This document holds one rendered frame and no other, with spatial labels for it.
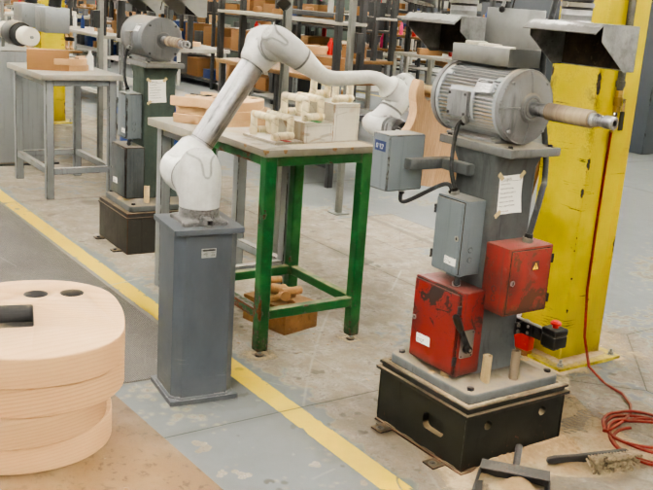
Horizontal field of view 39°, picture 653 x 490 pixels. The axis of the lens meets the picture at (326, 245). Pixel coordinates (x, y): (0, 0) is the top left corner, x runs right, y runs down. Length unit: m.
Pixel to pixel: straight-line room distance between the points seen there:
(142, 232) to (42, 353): 4.35
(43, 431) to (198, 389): 2.38
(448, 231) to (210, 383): 1.14
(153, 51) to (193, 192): 2.22
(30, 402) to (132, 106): 4.43
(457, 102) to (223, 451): 1.47
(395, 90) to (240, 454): 1.59
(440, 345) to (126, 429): 1.97
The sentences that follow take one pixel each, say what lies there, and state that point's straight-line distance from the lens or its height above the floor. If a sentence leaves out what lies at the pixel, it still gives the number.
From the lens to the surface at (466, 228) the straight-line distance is 3.21.
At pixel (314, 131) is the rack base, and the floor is 0.98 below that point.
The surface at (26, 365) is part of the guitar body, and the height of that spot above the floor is 1.07.
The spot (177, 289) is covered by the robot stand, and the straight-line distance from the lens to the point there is 3.56.
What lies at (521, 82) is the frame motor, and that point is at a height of 1.34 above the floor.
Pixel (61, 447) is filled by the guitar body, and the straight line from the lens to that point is 1.39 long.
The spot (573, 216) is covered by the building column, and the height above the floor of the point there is 0.70.
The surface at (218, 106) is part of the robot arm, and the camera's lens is 3.74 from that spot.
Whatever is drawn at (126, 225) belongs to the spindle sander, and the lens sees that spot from 5.62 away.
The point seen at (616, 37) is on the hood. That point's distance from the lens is 3.06.
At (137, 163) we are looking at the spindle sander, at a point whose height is 0.52.
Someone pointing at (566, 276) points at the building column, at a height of 0.42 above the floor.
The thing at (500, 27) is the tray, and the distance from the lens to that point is 3.45.
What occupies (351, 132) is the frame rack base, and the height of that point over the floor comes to 0.97.
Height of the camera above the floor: 1.57
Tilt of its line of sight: 15 degrees down
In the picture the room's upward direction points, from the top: 4 degrees clockwise
